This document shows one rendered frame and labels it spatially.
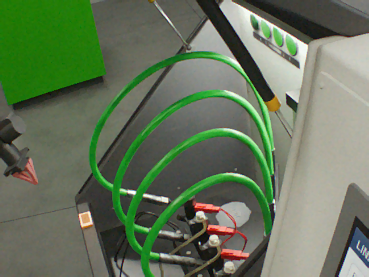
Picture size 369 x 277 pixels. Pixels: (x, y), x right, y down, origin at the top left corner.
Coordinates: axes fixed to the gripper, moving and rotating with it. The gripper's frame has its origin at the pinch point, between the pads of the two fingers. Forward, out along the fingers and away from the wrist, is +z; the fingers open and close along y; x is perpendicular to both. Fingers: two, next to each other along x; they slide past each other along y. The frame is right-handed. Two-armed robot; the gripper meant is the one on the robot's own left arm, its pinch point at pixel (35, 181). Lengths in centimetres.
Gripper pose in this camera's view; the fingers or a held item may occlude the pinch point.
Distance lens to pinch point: 147.7
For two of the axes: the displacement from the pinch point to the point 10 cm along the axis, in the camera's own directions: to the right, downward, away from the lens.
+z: 5.6, 7.2, 4.1
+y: 0.5, -5.2, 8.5
